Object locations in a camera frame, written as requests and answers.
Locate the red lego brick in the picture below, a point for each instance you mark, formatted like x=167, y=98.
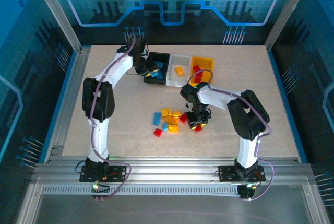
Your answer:
x=183, y=117
x=195, y=68
x=197, y=80
x=200, y=75
x=198, y=128
x=157, y=132

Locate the small blue lego brick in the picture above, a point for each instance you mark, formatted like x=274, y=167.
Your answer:
x=165, y=127

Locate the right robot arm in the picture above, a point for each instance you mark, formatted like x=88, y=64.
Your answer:
x=248, y=114

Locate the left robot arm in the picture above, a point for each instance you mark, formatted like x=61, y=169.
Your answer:
x=97, y=98

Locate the black plastic bin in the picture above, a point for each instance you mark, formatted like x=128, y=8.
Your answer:
x=164, y=59

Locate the white plastic bin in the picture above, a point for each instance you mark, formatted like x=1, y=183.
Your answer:
x=180, y=62

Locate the yellow plastic bin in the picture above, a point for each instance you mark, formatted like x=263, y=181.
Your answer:
x=206, y=63

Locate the black controller box with LED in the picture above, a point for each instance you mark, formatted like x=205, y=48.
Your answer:
x=244, y=191
x=103, y=188

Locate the grey metal panel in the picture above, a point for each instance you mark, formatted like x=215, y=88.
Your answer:
x=169, y=208

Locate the aluminium frame cross rail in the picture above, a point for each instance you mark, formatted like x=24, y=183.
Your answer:
x=169, y=169

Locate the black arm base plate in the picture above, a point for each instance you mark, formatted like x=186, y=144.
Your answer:
x=86, y=175
x=227, y=174

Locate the aluminium frame side rail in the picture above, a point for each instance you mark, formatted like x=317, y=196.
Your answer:
x=75, y=77

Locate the aluminium frame post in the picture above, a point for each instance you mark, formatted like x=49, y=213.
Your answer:
x=287, y=12
x=57, y=17

